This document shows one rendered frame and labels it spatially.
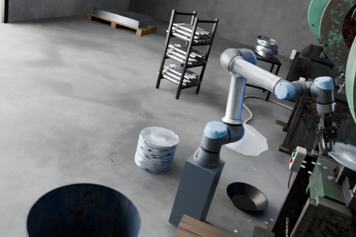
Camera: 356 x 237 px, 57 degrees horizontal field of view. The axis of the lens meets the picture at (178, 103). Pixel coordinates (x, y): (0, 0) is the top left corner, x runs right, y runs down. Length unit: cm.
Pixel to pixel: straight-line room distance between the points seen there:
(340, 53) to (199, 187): 168
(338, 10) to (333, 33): 17
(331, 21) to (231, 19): 556
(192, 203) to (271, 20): 667
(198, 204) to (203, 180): 16
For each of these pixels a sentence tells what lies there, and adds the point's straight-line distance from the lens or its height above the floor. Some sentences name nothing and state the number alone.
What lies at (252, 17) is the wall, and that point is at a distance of 826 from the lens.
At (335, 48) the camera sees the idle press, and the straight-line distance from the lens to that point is 296.
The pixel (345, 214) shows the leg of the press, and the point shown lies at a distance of 162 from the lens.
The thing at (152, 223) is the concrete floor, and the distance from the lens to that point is 209.
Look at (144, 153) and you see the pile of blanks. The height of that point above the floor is 12.
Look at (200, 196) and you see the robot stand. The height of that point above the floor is 28.
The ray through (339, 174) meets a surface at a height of 70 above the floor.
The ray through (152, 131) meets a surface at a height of 23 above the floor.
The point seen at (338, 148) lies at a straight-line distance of 182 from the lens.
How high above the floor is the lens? 142
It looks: 23 degrees down
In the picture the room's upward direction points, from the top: 14 degrees clockwise
